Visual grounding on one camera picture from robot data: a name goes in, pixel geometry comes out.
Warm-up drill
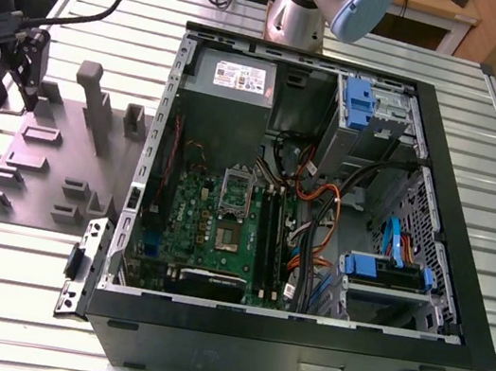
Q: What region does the metal slot bracket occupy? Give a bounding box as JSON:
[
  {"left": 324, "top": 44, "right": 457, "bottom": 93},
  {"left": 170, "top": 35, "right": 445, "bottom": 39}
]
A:
[{"left": 53, "top": 210, "right": 110, "bottom": 324}]

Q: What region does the blue data wire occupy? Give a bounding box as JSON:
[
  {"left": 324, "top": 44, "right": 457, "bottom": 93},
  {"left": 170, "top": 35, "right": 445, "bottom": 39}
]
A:
[{"left": 378, "top": 217, "right": 420, "bottom": 271}]

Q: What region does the black PC case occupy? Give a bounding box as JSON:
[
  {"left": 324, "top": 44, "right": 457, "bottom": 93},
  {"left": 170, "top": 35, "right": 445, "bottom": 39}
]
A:
[{"left": 72, "top": 10, "right": 496, "bottom": 371}]

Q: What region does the hard disk in blue carrier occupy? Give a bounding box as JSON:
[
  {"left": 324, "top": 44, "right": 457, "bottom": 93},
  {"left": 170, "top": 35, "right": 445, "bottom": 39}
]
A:
[{"left": 339, "top": 250, "right": 437, "bottom": 295}]

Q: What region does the blue drive latch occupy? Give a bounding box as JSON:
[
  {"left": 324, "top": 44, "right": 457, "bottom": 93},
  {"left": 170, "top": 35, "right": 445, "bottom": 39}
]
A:
[{"left": 339, "top": 76, "right": 381, "bottom": 133}]

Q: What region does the black cable bundle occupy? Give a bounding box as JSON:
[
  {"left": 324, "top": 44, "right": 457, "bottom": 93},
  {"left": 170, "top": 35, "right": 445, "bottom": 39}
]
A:
[{"left": 291, "top": 145, "right": 419, "bottom": 329}]

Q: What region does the grey power supply unit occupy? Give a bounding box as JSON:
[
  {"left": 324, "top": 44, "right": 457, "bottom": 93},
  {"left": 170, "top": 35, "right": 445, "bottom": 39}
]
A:
[{"left": 168, "top": 44, "right": 283, "bottom": 173}]

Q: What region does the wooden desk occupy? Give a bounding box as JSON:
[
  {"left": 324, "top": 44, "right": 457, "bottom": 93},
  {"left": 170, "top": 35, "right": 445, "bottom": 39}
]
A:
[{"left": 382, "top": 0, "right": 485, "bottom": 61}]

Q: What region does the green motherboard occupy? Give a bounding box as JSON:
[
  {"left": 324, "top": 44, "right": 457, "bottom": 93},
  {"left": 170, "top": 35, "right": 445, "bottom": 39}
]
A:
[{"left": 117, "top": 147, "right": 313, "bottom": 313}]

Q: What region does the grey parts rack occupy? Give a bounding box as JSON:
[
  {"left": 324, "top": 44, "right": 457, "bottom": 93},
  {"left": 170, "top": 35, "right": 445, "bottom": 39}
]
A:
[{"left": 0, "top": 44, "right": 163, "bottom": 247}]

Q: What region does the black graphics card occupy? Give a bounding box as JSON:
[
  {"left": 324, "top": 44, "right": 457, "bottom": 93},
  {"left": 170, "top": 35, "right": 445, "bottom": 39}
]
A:
[{"left": 161, "top": 260, "right": 249, "bottom": 307}]

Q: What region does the silver disk bay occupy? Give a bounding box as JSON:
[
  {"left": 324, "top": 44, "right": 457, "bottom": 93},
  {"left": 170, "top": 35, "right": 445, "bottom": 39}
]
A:
[{"left": 325, "top": 247, "right": 474, "bottom": 343}]

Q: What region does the metal socket cover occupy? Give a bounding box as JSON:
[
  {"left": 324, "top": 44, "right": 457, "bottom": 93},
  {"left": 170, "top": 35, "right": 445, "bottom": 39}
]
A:
[{"left": 221, "top": 165, "right": 260, "bottom": 193}]

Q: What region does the silver drive cage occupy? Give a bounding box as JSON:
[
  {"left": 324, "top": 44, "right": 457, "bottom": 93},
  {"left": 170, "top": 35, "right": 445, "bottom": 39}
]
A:
[{"left": 311, "top": 67, "right": 439, "bottom": 197}]

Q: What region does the black RAM slot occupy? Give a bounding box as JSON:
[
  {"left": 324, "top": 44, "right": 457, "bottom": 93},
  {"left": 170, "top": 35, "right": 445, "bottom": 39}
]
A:
[
  {"left": 245, "top": 183, "right": 285, "bottom": 301},
  {"left": 258, "top": 185, "right": 299, "bottom": 302}
]

